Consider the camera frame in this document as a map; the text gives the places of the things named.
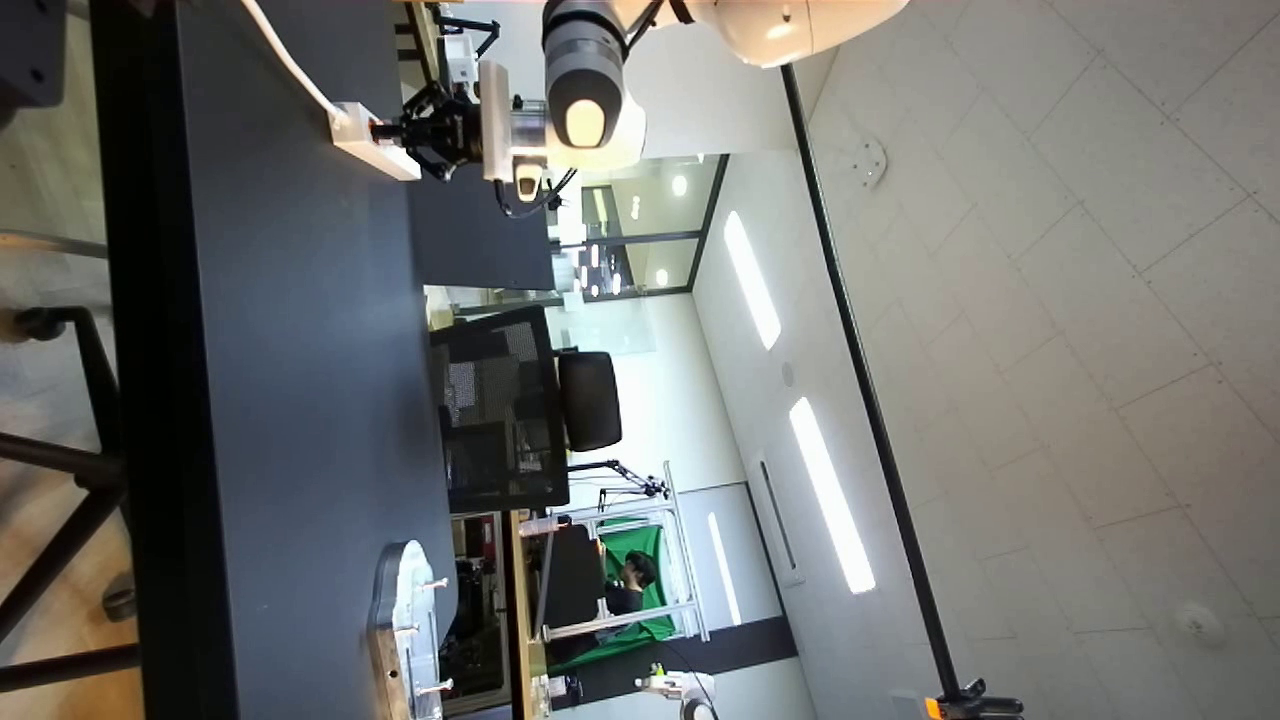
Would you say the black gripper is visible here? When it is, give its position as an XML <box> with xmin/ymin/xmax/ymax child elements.
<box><xmin>370</xmin><ymin>80</ymin><xmax>493</xmax><ymax>183</ymax></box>

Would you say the white power strip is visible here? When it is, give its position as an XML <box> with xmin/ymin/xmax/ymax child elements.
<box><xmin>322</xmin><ymin>91</ymin><xmax>424</xmax><ymax>189</ymax></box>

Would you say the black partition panel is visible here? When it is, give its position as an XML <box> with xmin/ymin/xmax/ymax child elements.
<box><xmin>401</xmin><ymin>143</ymin><xmax>556</xmax><ymax>292</ymax></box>

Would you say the black framed glass door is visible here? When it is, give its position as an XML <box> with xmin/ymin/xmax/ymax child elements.
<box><xmin>546</xmin><ymin>148</ymin><xmax>735</xmax><ymax>308</ymax></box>

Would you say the black computer monitor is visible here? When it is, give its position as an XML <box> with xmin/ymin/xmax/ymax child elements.
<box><xmin>428</xmin><ymin>305</ymin><xmax>576</xmax><ymax>518</ymax></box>

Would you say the black office chair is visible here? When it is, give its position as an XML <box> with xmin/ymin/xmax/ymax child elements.
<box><xmin>556</xmin><ymin>348</ymin><xmax>628</xmax><ymax>458</ymax></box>

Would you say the short ceiling light strip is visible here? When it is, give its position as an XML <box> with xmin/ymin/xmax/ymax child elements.
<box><xmin>719</xmin><ymin>209</ymin><xmax>788</xmax><ymax>355</ymax></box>

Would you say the grey box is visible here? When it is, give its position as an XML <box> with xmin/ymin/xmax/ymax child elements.
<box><xmin>0</xmin><ymin>0</ymin><xmax>71</xmax><ymax>111</ymax></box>

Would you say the white round smoke detector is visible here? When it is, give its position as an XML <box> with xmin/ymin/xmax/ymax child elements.
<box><xmin>853</xmin><ymin>138</ymin><xmax>895</xmax><ymax>192</ymax></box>

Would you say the wooden desk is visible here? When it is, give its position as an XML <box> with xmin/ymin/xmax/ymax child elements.
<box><xmin>504</xmin><ymin>511</ymin><xmax>551</xmax><ymax>720</ymax></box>

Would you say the wooden block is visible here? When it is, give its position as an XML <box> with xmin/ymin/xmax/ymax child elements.
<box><xmin>367</xmin><ymin>625</ymin><xmax>415</xmax><ymax>720</ymax></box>

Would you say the long ceiling light strip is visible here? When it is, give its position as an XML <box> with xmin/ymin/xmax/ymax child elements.
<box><xmin>785</xmin><ymin>396</ymin><xmax>881</xmax><ymax>602</ymax></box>

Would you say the orange black clamp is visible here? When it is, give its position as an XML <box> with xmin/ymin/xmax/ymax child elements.
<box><xmin>915</xmin><ymin>677</ymin><xmax>1028</xmax><ymax>720</ymax></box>

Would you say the white round ceiling sensor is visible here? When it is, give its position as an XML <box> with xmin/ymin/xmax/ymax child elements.
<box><xmin>1171</xmin><ymin>602</ymin><xmax>1228</xmax><ymax>654</ymax></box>

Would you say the white power strip cable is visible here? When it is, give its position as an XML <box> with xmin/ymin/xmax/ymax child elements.
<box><xmin>236</xmin><ymin>0</ymin><xmax>341</xmax><ymax>121</ymax></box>

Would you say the black table leg frame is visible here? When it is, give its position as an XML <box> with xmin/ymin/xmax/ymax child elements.
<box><xmin>0</xmin><ymin>305</ymin><xmax>144</xmax><ymax>696</ymax></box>

